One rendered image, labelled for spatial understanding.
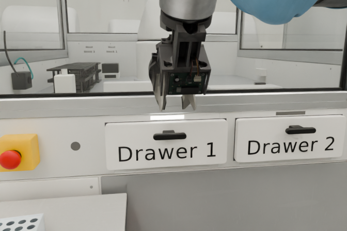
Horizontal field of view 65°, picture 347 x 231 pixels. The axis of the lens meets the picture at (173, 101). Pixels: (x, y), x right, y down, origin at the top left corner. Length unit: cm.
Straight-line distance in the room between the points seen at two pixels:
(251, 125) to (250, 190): 19
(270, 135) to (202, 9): 45
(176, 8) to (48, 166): 50
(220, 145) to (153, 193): 21
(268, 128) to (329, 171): 24
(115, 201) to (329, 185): 58
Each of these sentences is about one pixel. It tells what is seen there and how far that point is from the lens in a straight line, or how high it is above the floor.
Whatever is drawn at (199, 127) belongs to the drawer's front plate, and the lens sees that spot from 65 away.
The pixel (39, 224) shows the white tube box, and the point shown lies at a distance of 57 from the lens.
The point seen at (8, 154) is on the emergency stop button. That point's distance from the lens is 64.
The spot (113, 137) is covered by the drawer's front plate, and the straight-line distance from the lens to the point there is 64.
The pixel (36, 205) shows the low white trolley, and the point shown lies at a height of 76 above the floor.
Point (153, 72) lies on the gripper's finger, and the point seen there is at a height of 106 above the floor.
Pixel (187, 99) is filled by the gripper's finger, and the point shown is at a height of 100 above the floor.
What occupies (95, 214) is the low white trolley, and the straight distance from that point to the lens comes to 63.
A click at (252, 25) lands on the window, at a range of 70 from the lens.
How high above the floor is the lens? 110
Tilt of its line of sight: 11 degrees down
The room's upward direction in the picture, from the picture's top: straight up
